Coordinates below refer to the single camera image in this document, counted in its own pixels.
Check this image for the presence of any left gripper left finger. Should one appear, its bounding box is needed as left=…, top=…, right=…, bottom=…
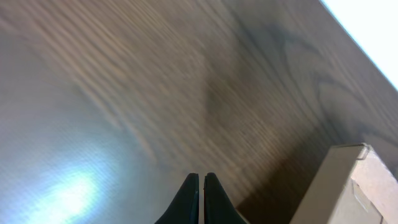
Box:
left=155, top=173, right=199, bottom=224

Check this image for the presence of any brown cardboard box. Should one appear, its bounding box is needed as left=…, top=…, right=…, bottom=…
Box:
left=290, top=143, right=397, bottom=224

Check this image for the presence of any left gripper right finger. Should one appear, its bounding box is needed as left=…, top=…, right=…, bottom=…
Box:
left=203, top=172, right=246, bottom=224

